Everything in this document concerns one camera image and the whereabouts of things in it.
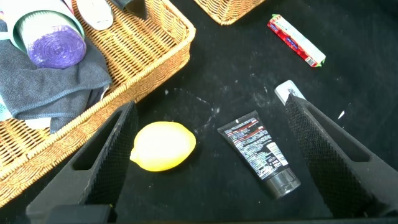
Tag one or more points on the red green candy pack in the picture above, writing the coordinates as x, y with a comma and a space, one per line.
295, 40

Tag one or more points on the grey towel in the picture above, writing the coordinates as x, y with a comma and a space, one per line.
46, 90

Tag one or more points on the black cosmetic tube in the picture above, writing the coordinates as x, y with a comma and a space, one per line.
255, 149

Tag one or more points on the purple garbage bag roll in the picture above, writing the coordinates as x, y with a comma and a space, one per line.
56, 49

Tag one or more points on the white tube bottle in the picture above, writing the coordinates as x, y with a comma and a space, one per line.
94, 14

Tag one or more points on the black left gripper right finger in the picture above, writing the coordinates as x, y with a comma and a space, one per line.
329, 158

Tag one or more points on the small white paper scrap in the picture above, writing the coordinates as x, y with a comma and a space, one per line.
341, 114

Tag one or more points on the yellow lemon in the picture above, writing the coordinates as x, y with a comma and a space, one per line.
164, 146

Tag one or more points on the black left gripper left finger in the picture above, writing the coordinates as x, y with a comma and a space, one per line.
102, 165

